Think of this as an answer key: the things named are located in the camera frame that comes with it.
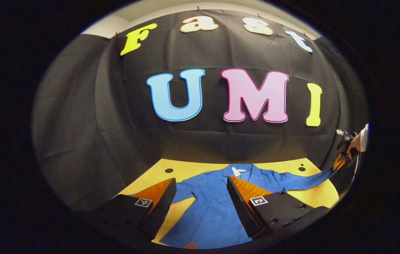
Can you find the black backdrop cloth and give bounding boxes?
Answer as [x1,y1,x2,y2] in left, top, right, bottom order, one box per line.
[32,9,370,212]

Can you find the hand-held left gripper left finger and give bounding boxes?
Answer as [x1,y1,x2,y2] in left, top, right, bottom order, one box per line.
[90,177,177,241]

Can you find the blue jacket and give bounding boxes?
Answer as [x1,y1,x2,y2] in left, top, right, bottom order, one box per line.
[127,163,338,249]

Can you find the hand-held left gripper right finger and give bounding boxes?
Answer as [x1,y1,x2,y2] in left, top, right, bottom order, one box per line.
[226,175,330,238]

